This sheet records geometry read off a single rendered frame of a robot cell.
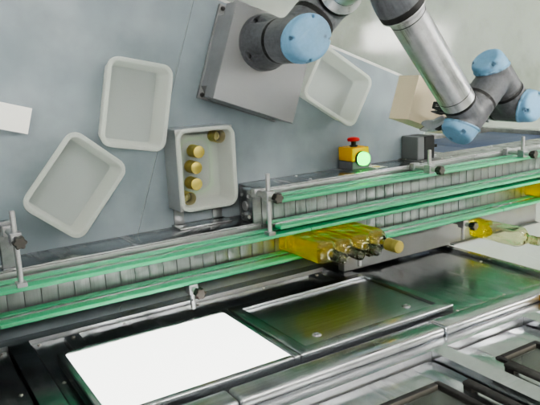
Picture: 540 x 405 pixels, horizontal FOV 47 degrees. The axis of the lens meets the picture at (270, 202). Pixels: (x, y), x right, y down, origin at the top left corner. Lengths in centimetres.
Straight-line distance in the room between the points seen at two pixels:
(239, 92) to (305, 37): 27
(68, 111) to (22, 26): 22
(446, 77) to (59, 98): 92
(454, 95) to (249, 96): 60
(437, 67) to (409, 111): 41
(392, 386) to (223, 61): 91
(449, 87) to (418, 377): 61
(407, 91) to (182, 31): 63
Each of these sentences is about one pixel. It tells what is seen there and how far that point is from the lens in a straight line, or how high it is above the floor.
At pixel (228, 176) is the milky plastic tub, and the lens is 176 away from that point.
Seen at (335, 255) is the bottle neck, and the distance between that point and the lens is 162.
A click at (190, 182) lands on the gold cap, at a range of 172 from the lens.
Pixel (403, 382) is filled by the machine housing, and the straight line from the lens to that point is 139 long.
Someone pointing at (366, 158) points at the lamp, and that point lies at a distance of 199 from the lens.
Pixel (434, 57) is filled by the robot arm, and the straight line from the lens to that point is 132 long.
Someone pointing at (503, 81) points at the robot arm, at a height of 144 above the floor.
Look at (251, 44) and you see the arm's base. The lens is 168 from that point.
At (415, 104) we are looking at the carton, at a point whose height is 113.
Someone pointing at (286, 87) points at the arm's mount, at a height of 85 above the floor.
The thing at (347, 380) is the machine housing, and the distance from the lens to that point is 135.
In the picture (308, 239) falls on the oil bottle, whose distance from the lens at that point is 169.
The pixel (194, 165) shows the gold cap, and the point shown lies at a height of 81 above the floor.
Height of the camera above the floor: 235
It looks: 56 degrees down
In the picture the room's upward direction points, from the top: 106 degrees clockwise
